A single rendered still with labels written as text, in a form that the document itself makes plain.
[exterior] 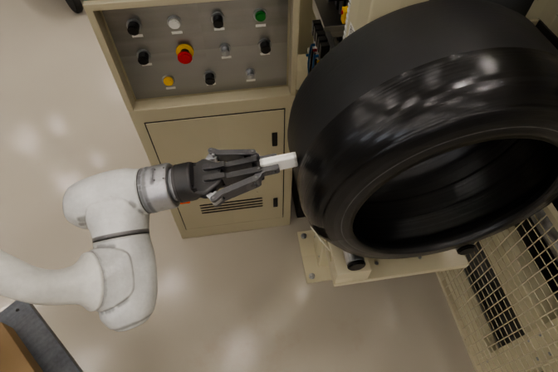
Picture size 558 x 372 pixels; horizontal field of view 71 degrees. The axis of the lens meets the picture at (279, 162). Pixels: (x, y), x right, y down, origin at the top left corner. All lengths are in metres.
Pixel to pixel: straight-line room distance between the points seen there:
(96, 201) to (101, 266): 0.12
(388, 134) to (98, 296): 0.54
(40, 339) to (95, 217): 0.63
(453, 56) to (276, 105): 0.81
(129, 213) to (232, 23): 0.66
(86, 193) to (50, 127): 2.05
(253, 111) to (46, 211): 1.42
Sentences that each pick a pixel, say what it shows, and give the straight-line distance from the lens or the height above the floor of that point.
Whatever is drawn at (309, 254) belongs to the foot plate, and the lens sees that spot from 1.98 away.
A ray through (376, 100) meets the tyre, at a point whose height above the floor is 1.39.
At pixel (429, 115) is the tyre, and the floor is 1.40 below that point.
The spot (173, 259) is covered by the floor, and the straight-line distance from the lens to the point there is 2.04.
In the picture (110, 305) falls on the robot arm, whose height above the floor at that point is 1.13.
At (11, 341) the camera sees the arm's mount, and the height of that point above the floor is 0.71.
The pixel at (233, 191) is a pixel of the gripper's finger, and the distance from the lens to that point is 0.73.
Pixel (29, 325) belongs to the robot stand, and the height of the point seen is 0.65.
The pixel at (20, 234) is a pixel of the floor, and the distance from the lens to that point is 2.42.
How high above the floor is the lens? 1.81
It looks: 52 degrees down
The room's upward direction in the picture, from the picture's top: straight up
